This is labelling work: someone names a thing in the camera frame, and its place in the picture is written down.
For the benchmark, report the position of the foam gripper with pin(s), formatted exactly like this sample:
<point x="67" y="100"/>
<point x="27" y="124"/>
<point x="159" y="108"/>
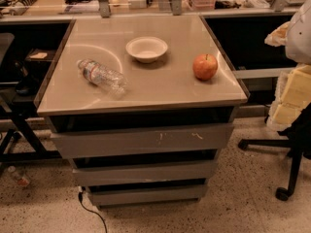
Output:
<point x="299" y="39"/>

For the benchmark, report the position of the grey drawer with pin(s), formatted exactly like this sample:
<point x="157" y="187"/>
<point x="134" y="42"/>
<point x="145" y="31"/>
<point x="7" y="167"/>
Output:
<point x="147" y="173"/>
<point x="147" y="195"/>
<point x="142" y="140"/>

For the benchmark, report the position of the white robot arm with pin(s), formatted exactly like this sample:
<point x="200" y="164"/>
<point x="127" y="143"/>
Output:
<point x="295" y="36"/>

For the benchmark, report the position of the grey drawer cabinet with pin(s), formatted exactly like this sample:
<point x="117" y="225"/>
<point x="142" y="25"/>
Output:
<point x="160" y="94"/>

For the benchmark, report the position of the grey bottom drawer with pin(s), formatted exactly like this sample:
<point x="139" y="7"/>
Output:
<point x="147" y="195"/>

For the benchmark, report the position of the grey top drawer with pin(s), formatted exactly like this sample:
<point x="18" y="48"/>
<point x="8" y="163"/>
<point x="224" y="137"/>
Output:
<point x="142" y="140"/>

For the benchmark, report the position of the black office chair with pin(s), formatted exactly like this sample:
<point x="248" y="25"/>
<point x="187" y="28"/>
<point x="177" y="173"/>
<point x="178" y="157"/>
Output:
<point x="298" y="141"/>

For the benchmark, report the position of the red apple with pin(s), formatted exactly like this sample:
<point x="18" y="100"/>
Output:
<point x="205" y="66"/>

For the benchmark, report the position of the white paper bowl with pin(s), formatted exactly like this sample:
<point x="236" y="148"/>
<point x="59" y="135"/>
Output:
<point x="146" y="49"/>

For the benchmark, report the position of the clear plastic water bottle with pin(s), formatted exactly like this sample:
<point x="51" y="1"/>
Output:
<point x="111" y="81"/>

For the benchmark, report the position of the small bottle on floor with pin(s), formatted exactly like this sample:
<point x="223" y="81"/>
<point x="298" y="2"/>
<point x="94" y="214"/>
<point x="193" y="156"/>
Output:
<point x="19" y="177"/>

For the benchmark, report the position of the black desk frame left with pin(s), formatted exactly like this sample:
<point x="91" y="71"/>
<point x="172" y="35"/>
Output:
<point x="21" y="129"/>

